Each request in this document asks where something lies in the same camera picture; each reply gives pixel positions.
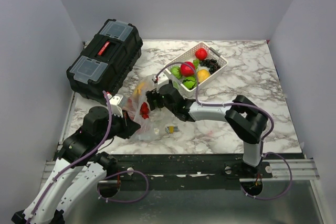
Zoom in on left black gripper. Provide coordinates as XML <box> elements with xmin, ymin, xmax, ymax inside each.
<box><xmin>97</xmin><ymin>109</ymin><xmax>142</xmax><ymax>144</ymax></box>

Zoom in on yellow orange fake mango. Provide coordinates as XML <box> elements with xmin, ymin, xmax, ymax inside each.
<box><xmin>131</xmin><ymin>82</ymin><xmax>148</xmax><ymax>99</ymax></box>

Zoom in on red lychee fruit bunch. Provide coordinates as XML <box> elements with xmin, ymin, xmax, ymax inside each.
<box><xmin>140</xmin><ymin>102</ymin><xmax>150</xmax><ymax>119</ymax></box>

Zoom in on clear plastic bag of fruits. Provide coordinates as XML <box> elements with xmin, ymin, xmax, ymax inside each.
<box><xmin>124</xmin><ymin>75</ymin><xmax>167</xmax><ymax>142</ymax></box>

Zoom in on green fake watermelon ball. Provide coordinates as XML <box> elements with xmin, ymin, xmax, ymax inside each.
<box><xmin>182</xmin><ymin>76</ymin><xmax>197</xmax><ymax>90</ymax></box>

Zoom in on red fake peach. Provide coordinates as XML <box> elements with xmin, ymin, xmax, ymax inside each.
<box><xmin>180</xmin><ymin>61</ymin><xmax>195</xmax><ymax>77</ymax></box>

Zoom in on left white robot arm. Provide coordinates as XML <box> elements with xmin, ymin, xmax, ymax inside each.
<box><xmin>12</xmin><ymin>106</ymin><xmax>140</xmax><ymax>223</ymax></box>

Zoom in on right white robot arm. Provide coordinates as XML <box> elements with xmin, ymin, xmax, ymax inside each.
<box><xmin>146</xmin><ymin>82</ymin><xmax>271</xmax><ymax>178</ymax></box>

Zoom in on green fake apple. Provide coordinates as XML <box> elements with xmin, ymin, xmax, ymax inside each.
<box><xmin>170</xmin><ymin>66</ymin><xmax>183</xmax><ymax>80</ymax></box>

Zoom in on green fake grape bunch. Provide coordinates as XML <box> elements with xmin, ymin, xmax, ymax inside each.
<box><xmin>193</xmin><ymin>59</ymin><xmax>200</xmax><ymax>69</ymax></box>

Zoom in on red fake apple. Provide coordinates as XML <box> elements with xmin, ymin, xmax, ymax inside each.
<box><xmin>195</xmin><ymin>48</ymin><xmax>208</xmax><ymax>61</ymax></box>

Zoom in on dark purple fake grapes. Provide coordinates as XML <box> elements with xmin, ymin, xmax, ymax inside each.
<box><xmin>199</xmin><ymin>59</ymin><xmax>221</xmax><ymax>74</ymax></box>

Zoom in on yellow hex key set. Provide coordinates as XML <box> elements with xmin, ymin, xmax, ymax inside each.
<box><xmin>165</xmin><ymin>126</ymin><xmax>179</xmax><ymax>134</ymax></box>

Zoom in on black plastic toolbox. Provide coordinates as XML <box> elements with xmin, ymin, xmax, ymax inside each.
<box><xmin>66</xmin><ymin>19</ymin><xmax>143</xmax><ymax>105</ymax></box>

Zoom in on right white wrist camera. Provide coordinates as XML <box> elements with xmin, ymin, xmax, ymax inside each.
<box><xmin>152</xmin><ymin>72</ymin><xmax>169</xmax><ymax>89</ymax></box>

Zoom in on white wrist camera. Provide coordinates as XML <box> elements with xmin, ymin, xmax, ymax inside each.
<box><xmin>107</xmin><ymin>93</ymin><xmax>127</xmax><ymax>118</ymax></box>
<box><xmin>152</xmin><ymin>72</ymin><xmax>169</xmax><ymax>89</ymax></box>

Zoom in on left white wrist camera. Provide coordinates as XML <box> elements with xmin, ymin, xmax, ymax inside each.
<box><xmin>107</xmin><ymin>93</ymin><xmax>127</xmax><ymax>118</ymax></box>

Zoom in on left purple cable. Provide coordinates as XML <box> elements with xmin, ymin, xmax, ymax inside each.
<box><xmin>25</xmin><ymin>90</ymin><xmax>113</xmax><ymax>224</ymax></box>

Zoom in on black metal mounting rail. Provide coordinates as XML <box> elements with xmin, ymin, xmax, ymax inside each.
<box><xmin>46</xmin><ymin>153</ymin><xmax>320</xmax><ymax>192</ymax></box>

